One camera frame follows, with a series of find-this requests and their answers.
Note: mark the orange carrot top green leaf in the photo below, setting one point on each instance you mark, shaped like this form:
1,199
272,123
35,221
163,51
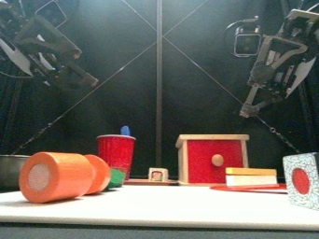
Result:
99,177

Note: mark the orange toy carrot cylinder piece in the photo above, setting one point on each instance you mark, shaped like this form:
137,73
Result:
56,176

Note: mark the wooden box red drawer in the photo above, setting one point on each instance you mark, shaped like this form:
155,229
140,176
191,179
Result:
211,158

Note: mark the blue stick in cup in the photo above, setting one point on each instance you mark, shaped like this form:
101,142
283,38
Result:
125,130

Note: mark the yellow toy slice block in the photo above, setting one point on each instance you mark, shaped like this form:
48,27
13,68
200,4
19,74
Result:
250,171

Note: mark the white toy slice block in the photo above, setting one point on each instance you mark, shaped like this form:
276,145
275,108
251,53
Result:
251,180

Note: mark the red ribbed plastic cup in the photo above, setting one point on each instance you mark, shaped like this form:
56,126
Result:
116,154

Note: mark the patterned box red circle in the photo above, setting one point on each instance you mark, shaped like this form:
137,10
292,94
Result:
300,180

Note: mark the red flat plate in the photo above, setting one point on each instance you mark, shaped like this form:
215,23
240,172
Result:
248,188

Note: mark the small wooden picture cube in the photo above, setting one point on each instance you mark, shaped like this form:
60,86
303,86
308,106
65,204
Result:
157,174

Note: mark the grey metal pot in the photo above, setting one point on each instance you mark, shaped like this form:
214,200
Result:
9,169

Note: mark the flat wooden board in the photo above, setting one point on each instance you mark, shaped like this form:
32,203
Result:
140,182

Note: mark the white flat board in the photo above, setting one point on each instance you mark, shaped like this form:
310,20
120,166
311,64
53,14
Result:
165,207

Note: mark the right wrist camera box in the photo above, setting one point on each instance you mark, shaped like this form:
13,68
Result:
247,44

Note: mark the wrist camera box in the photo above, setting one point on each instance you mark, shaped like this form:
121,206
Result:
51,12
247,44

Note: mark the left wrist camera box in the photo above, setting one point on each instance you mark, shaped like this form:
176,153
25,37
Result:
51,12

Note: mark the grey vertical frame pole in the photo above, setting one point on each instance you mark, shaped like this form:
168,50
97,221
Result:
159,93

